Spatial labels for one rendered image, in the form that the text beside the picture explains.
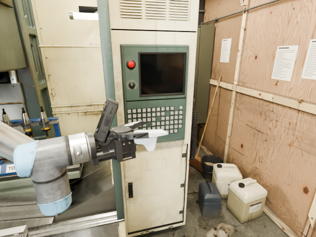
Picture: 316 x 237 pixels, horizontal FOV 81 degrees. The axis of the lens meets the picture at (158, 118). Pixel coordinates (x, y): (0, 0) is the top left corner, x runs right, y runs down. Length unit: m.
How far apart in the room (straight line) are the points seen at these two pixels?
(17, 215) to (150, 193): 0.92
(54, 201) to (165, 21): 1.13
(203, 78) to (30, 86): 2.26
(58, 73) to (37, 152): 1.94
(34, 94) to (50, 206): 1.65
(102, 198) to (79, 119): 1.32
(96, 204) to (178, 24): 1.29
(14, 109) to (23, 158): 1.69
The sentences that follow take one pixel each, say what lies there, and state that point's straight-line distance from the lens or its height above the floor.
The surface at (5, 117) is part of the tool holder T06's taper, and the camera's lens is 1.55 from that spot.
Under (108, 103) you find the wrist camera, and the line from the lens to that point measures 0.50.
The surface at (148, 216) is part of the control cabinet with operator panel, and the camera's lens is 1.90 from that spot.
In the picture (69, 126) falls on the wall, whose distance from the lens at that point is 2.52.
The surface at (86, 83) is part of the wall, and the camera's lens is 2.35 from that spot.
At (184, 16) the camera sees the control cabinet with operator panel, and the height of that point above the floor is 1.89.
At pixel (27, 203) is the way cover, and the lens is 1.58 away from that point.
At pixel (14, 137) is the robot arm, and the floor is 1.46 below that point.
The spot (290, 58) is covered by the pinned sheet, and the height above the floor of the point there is 1.63.
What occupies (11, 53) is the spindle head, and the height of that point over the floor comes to 1.66.
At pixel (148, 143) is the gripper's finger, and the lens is 0.51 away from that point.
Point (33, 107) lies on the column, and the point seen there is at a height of 1.18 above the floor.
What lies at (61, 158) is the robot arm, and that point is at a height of 1.44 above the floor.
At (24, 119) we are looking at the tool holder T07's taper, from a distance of 1.51.
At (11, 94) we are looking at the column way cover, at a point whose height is 1.32.
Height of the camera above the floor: 1.66
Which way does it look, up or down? 19 degrees down
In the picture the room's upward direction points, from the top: straight up
